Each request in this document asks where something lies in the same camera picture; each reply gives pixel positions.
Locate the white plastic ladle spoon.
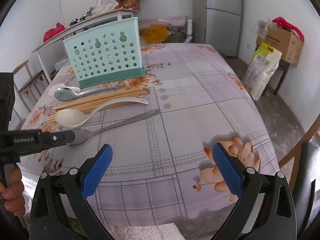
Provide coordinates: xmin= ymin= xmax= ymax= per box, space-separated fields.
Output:
xmin=55 ymin=97 xmax=149 ymax=128

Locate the long metal spoon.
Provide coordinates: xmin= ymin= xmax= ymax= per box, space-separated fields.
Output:
xmin=67 ymin=109 xmax=160 ymax=146

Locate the wooden chopstick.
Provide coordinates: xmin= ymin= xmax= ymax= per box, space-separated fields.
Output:
xmin=53 ymin=88 xmax=148 ymax=110
xmin=44 ymin=115 xmax=56 ymax=124
xmin=50 ymin=91 xmax=150 ymax=116

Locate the person's left hand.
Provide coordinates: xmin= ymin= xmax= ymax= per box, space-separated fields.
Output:
xmin=0 ymin=166 xmax=25 ymax=217

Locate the wooden chair dark seat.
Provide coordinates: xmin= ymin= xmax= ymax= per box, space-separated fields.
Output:
xmin=12 ymin=60 xmax=50 ymax=112

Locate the wooden chair at right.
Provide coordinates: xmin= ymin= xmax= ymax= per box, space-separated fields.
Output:
xmin=278 ymin=114 xmax=320 ymax=221

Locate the white ceramic spoon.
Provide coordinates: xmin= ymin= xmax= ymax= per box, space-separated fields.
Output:
xmin=48 ymin=83 xmax=81 ymax=97

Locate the white towel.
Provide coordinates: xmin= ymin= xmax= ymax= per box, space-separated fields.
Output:
xmin=105 ymin=223 xmax=185 ymax=240

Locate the floral plaid tablecloth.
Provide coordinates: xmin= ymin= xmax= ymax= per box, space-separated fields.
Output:
xmin=20 ymin=43 xmax=279 ymax=226

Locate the red plastic bag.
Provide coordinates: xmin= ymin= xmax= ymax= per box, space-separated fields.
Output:
xmin=43 ymin=22 xmax=65 ymax=42

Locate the mint green utensil holder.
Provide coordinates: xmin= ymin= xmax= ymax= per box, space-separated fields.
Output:
xmin=63 ymin=17 xmax=145 ymax=88

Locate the white rice bag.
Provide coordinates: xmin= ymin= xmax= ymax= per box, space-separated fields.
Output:
xmin=242 ymin=42 xmax=282 ymax=101

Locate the cardboard box on stool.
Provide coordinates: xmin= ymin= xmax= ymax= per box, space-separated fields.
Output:
xmin=256 ymin=27 xmax=304 ymax=66

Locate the white side table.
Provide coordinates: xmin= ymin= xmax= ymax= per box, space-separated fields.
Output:
xmin=33 ymin=8 xmax=139 ymax=83

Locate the yellow plastic bag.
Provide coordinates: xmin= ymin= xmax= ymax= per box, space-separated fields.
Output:
xmin=139 ymin=24 xmax=169 ymax=44

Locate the red bag on box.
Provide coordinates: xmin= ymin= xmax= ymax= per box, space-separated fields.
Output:
xmin=272 ymin=17 xmax=305 ymax=42

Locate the silver refrigerator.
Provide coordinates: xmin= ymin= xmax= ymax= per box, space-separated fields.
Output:
xmin=193 ymin=0 xmax=242 ymax=57

